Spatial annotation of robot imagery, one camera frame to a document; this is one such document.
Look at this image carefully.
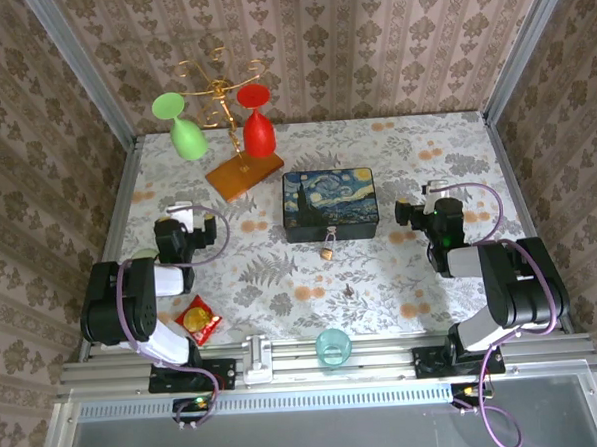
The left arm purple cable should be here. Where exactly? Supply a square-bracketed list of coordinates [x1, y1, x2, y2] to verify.
[110, 200, 241, 435]

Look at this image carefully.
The white clamp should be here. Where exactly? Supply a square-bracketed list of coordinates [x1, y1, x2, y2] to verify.
[239, 333, 275, 387]

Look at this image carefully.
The green wine glass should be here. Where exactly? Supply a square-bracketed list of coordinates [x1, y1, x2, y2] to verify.
[149, 89, 211, 165]

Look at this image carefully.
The teal drinking glass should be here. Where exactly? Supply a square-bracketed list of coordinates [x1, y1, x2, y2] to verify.
[314, 326, 355, 372]

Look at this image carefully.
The gold wire rack wooden base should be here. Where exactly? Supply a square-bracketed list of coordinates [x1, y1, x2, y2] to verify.
[175, 43, 287, 207]

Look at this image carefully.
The starry night painted box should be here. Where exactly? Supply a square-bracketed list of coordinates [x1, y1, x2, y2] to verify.
[281, 166, 379, 245]

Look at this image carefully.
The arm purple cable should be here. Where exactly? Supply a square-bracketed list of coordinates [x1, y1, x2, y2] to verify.
[110, 200, 241, 435]
[439, 177, 565, 447]

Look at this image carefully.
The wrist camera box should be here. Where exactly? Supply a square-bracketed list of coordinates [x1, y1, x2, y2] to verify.
[167, 203, 197, 236]
[421, 177, 451, 201]

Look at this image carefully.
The red gold snack packet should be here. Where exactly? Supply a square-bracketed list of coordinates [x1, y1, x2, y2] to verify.
[173, 293, 225, 349]

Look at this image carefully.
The brass padlock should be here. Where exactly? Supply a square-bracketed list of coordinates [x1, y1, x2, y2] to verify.
[319, 231, 339, 262]

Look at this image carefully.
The small circuit board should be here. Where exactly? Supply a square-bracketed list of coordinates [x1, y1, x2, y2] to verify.
[171, 394, 216, 424]
[450, 380, 495, 410]

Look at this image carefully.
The grey slotted cable duct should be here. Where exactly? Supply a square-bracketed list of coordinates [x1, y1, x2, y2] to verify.
[74, 381, 457, 424]

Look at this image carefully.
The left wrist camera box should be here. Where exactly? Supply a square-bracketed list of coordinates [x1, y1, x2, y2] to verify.
[167, 203, 197, 236]

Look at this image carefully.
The aluminium frame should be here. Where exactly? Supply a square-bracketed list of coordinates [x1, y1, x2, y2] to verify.
[13, 0, 597, 447]

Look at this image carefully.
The red wine glass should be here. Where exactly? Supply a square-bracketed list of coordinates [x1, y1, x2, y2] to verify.
[234, 82, 278, 161]

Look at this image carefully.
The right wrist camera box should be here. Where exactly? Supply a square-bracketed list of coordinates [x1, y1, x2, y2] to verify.
[421, 177, 451, 201]

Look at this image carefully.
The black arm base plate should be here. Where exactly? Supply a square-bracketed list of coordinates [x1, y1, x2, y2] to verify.
[411, 341, 508, 382]
[146, 358, 238, 396]

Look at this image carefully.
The pale green disc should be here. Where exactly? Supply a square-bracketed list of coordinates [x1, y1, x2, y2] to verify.
[129, 246, 161, 264]

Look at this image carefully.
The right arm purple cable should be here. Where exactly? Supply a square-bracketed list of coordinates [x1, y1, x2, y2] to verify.
[439, 177, 565, 447]

